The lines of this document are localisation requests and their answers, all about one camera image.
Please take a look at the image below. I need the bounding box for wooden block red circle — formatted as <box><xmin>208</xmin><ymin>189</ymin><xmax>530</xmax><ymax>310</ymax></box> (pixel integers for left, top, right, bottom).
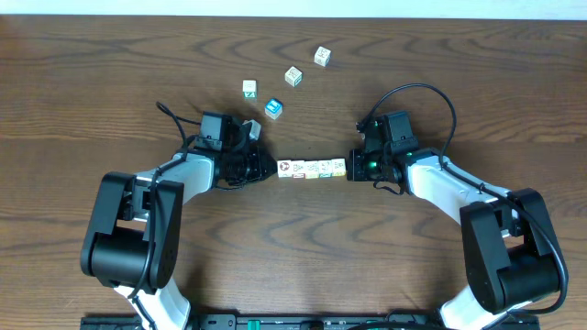
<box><xmin>277</xmin><ymin>159</ymin><xmax>293</xmax><ymax>178</ymax></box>

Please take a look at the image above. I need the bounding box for wooden block red edge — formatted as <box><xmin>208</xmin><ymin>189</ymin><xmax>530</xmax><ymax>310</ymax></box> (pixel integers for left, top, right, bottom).
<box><xmin>292</xmin><ymin>160</ymin><xmax>306</xmax><ymax>179</ymax></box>

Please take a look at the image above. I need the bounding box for wooden block yellow W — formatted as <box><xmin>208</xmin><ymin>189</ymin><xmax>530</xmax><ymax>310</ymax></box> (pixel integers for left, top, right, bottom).
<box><xmin>304</xmin><ymin>160</ymin><xmax>320</xmax><ymax>179</ymax></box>

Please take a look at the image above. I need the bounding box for wooden block green edge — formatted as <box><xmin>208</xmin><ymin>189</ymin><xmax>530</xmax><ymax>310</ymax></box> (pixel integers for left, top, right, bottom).
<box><xmin>318</xmin><ymin>159</ymin><xmax>333</xmax><ymax>178</ymax></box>

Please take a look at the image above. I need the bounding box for wooden block plain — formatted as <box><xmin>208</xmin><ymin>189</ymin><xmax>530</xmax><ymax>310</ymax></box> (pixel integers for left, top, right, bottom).
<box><xmin>332</xmin><ymin>159</ymin><xmax>347</xmax><ymax>177</ymax></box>

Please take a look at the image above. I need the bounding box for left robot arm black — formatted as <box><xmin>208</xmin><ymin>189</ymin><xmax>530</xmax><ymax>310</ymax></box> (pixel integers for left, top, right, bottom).
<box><xmin>80</xmin><ymin>112</ymin><xmax>277</xmax><ymax>329</ymax></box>

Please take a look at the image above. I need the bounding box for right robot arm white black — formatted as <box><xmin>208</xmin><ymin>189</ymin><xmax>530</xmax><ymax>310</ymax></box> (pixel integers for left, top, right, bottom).
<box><xmin>348</xmin><ymin>112</ymin><xmax>569</xmax><ymax>329</ymax></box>

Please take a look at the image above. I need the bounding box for wooden block blue I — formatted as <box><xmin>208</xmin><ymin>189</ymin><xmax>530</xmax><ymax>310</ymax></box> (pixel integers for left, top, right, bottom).
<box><xmin>264</xmin><ymin>98</ymin><xmax>283</xmax><ymax>120</ymax></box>

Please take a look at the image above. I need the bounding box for wooden block green Z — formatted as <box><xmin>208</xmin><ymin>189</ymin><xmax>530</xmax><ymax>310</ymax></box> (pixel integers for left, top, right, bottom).
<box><xmin>242</xmin><ymin>80</ymin><xmax>258</xmax><ymax>99</ymax></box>

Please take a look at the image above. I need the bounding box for wooden block teal edge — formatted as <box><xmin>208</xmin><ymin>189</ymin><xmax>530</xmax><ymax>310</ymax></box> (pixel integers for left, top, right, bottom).
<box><xmin>284</xmin><ymin>66</ymin><xmax>303</xmax><ymax>87</ymax></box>

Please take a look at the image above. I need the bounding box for wooden block top right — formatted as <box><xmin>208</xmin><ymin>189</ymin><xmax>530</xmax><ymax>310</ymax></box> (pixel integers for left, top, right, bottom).
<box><xmin>314</xmin><ymin>46</ymin><xmax>331</xmax><ymax>67</ymax></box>

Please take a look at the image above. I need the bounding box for right black cable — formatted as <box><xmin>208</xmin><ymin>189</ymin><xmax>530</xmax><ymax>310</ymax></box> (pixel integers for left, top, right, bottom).
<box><xmin>356</xmin><ymin>82</ymin><xmax>570</xmax><ymax>322</ymax></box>

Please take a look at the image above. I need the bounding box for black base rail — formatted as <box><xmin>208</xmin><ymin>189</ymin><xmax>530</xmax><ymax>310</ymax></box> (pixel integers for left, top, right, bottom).
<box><xmin>80</xmin><ymin>313</ymin><xmax>542</xmax><ymax>330</ymax></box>

